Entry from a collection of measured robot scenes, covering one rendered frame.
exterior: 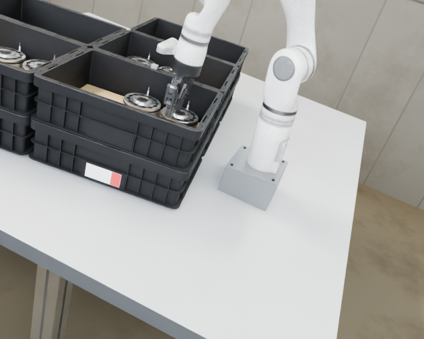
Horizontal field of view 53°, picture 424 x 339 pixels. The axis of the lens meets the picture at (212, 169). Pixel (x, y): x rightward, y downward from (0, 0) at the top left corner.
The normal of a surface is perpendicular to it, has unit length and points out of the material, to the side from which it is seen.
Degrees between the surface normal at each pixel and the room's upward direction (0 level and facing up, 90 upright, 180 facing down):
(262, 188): 90
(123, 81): 90
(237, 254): 0
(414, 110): 90
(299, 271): 0
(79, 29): 90
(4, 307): 0
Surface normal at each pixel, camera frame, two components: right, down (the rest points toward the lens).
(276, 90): -0.63, 0.32
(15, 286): 0.27, -0.83
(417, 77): -0.35, 0.39
